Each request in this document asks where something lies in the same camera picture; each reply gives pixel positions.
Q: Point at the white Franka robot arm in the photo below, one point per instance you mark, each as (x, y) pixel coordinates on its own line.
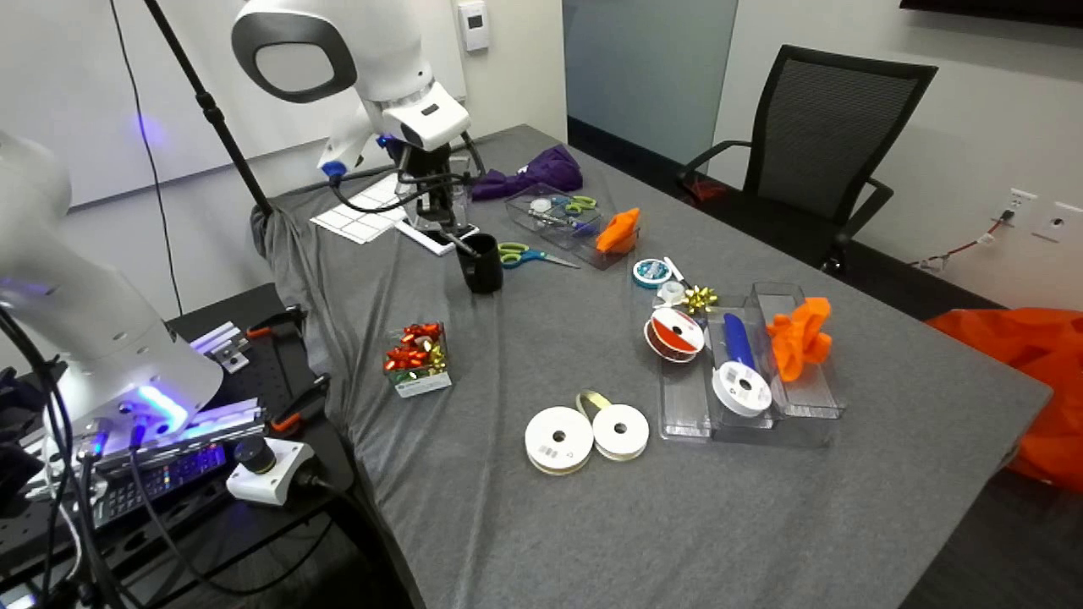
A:
(373, 56)

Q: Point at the grey tablecloth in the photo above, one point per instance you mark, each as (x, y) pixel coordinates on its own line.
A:
(679, 475)

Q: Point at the white tape roll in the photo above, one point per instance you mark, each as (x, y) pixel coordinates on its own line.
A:
(544, 209)

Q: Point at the black tripod pole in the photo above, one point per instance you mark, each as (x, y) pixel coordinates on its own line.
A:
(206, 106)

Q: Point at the black wall television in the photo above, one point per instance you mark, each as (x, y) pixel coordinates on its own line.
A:
(1004, 8)

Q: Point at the orange ribbon in organizer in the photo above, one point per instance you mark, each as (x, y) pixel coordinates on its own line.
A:
(799, 337)

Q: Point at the purple lit electronics box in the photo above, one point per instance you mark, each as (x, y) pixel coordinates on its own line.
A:
(170, 446)

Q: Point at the white wall thermostat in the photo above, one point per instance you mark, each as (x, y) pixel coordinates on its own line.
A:
(475, 22)

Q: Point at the black mesh office chair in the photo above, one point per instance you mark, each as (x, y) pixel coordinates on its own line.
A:
(822, 123)

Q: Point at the white spool in organizer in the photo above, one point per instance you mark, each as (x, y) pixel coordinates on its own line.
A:
(743, 392)

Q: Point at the black equipment cart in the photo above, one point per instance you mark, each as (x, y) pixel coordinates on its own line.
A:
(170, 543)

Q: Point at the large white ribbon spool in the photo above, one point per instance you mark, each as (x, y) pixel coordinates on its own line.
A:
(556, 440)

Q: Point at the blue white ribbon spool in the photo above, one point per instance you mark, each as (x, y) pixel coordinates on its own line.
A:
(651, 272)

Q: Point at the flat clear plastic tray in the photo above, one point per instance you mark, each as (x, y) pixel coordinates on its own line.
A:
(558, 226)

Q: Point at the loose orange ribbon bundle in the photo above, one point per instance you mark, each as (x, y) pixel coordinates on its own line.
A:
(618, 231)

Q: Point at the purple cloth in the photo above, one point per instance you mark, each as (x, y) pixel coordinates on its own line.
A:
(529, 175)

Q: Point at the smaller white ribbon spool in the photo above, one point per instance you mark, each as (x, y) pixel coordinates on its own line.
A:
(620, 432)

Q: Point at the yellow ribbon spool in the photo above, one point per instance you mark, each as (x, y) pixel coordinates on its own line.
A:
(592, 399)

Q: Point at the white wall outlet plate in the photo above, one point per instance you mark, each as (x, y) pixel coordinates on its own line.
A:
(1059, 222)

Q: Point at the orange cloth pile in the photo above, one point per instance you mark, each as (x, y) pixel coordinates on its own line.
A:
(1033, 372)

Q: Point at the small shiny gift bow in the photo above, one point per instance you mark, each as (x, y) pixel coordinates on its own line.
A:
(698, 300)

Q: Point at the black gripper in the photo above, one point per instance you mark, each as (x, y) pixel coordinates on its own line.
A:
(427, 166)

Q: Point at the white wall socket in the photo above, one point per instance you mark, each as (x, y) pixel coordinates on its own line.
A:
(1022, 203)

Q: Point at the white label sheet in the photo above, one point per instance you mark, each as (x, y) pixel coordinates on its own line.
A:
(360, 217)

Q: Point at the clear container of gift bows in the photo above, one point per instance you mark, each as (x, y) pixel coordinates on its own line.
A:
(418, 361)

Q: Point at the clear plastic organizer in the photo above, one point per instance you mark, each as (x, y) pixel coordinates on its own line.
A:
(812, 399)

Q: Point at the black mug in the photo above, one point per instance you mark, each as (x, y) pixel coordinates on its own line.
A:
(480, 269)

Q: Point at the blue ribbon roll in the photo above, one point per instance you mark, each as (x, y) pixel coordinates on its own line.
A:
(736, 341)

